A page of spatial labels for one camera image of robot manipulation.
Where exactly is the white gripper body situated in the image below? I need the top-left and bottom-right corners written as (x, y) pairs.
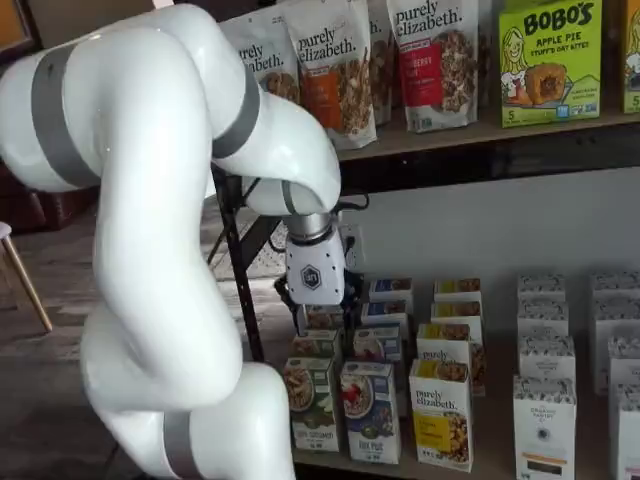
top-left (285, 234), bottom-right (347, 306)

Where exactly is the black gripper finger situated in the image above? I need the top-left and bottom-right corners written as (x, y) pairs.
top-left (343, 271), bottom-right (364, 329)
top-left (273, 273), bottom-right (307, 337)

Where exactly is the blue white oatmeal box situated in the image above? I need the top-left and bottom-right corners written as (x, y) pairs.
top-left (339, 360), bottom-right (402, 465)
top-left (352, 324), bottom-right (407, 416)
top-left (359, 299), bottom-right (411, 329)
top-left (368, 278), bottom-right (414, 304)

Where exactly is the yellow purely elizabeth box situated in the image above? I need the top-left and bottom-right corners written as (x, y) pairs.
top-left (430, 301), bottom-right (484, 331)
top-left (416, 323), bottom-right (487, 397)
top-left (408, 358), bottom-right (475, 474)
top-left (433, 278), bottom-right (482, 304)

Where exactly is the white patterned pantry box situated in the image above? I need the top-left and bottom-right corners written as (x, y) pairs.
top-left (517, 273), bottom-right (567, 303)
top-left (589, 294), bottom-right (640, 396)
top-left (517, 335), bottom-right (576, 381)
top-left (615, 384), bottom-right (640, 480)
top-left (588, 271), bottom-right (640, 299)
top-left (517, 299), bottom-right (570, 339)
top-left (607, 337), bottom-right (640, 389)
top-left (513, 375), bottom-right (578, 480)

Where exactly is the green Bobo's apple pie box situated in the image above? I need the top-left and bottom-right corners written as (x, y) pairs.
top-left (498, 0), bottom-right (603, 128)

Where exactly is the yellow Bobo's oat bites box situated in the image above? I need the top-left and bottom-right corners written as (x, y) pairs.
top-left (622, 0), bottom-right (640, 115)

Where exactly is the orange purely elizabeth granola bag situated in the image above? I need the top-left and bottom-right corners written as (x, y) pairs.
top-left (367, 0), bottom-right (401, 126)
top-left (282, 9), bottom-right (379, 151)

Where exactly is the grey purely elizabeth granola bag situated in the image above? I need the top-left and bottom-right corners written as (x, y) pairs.
top-left (219, 14), bottom-right (301, 107)

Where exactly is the red purely elizabeth granola bag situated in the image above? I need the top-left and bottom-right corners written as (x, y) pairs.
top-left (385, 0), bottom-right (480, 134)

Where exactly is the wooden leg chair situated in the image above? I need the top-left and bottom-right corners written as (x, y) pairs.
top-left (0, 222), bottom-right (54, 334)

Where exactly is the brown leather armchair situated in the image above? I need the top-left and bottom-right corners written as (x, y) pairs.
top-left (0, 164), bottom-right (99, 236)

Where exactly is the dark framed picture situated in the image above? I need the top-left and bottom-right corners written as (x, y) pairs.
top-left (0, 0), bottom-right (44, 51)

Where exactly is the white wall outlet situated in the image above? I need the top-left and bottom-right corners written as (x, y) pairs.
top-left (341, 224), bottom-right (365, 271)

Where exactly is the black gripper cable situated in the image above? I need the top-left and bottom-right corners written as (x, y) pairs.
top-left (243, 177), bottom-right (371, 254)

